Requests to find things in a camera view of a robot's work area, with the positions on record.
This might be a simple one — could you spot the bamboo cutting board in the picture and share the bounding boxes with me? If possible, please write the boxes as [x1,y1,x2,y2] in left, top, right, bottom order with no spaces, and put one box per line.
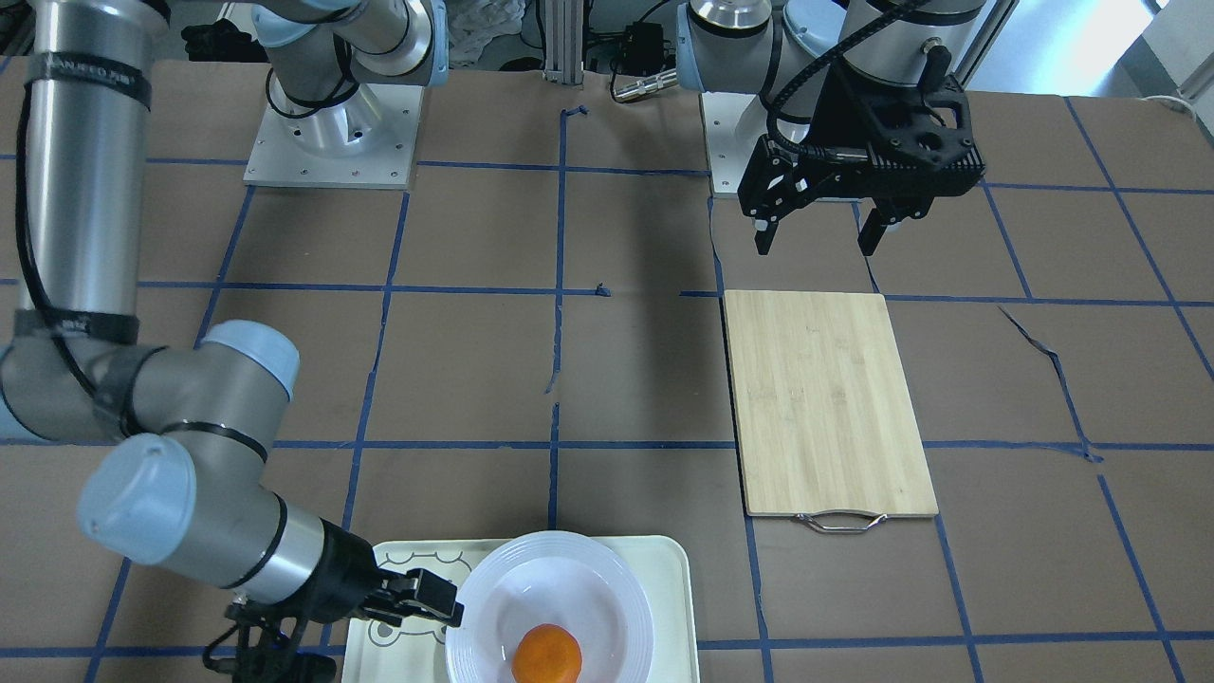
[724,289,938,533]

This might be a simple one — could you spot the orange fruit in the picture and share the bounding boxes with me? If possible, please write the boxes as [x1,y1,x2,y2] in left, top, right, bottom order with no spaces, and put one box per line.
[511,624,582,682]

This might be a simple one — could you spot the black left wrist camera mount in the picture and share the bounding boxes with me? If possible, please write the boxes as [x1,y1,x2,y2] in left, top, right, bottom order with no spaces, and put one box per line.
[853,36,985,220]

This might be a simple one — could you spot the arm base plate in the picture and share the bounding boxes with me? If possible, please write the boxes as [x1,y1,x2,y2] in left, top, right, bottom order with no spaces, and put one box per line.
[243,82,426,190]
[700,92,764,198]

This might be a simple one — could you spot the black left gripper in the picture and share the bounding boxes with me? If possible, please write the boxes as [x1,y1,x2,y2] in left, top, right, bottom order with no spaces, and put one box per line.
[738,66,902,257]

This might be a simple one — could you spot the black power adapter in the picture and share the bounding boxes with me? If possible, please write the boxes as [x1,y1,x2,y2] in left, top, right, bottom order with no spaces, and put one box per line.
[615,22,665,75]

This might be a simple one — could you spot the cream bear tray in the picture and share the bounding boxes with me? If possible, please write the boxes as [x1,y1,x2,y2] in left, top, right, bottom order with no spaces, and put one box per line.
[341,536,699,682]

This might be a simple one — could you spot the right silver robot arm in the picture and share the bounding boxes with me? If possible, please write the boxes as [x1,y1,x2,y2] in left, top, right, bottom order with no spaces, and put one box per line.
[2,1,463,627]

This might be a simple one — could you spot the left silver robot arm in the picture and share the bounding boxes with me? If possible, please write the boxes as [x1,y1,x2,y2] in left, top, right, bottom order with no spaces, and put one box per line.
[675,1,987,255]

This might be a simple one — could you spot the aluminium frame post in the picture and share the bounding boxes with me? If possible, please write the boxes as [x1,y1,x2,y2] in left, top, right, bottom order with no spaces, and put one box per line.
[541,0,585,86]

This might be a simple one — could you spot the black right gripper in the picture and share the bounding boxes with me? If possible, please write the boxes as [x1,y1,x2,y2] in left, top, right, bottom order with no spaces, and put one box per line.
[304,522,465,628]

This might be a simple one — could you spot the white ribbed plate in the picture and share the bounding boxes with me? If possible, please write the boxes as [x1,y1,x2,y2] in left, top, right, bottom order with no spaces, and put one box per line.
[444,531,656,682]

